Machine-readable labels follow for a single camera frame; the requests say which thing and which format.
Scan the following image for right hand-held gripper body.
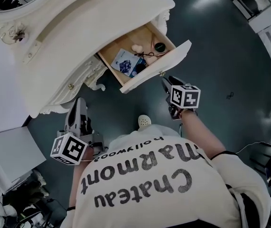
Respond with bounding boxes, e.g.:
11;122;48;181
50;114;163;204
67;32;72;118
166;84;201;121

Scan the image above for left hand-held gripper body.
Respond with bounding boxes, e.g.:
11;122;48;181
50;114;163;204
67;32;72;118
50;117;105;165

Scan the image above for white wooden drawer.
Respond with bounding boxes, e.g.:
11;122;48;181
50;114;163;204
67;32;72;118
96;21;192;94

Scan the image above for person's right forearm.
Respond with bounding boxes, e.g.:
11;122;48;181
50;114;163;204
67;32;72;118
179;108;226;161

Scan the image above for person's left forearm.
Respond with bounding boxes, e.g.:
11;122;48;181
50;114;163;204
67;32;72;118
68;147;95;210

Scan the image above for white ornate dressing table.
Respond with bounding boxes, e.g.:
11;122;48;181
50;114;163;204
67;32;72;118
0;0;176;118

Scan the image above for black round pad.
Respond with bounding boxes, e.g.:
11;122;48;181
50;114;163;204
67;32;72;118
134;64;146;75

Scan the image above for dark round compact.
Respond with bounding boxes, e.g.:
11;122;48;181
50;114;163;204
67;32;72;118
154;42;166;53

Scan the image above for white perforated clog shoe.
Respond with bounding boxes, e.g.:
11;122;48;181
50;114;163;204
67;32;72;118
138;114;152;130

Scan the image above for white trousers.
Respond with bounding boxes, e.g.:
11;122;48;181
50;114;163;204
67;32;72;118
130;123;181;140

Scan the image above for blue printed card packet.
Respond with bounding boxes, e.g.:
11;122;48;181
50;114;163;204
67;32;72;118
111;48;147;78

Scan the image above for grey flat board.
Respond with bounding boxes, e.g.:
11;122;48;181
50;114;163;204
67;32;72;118
0;126;47;182

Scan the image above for dark crumpled cloth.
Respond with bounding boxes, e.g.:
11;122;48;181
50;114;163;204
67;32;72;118
2;170;49;210

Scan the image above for cream printed shirt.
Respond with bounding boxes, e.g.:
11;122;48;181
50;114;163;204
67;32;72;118
63;131;271;228

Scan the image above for dried brown flower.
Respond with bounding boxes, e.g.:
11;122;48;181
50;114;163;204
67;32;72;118
11;27;27;42

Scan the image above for black hair tie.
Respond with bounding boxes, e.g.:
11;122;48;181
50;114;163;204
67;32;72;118
134;52;155;58

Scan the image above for white power cable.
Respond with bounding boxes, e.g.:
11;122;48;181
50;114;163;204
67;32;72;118
235;141;271;154

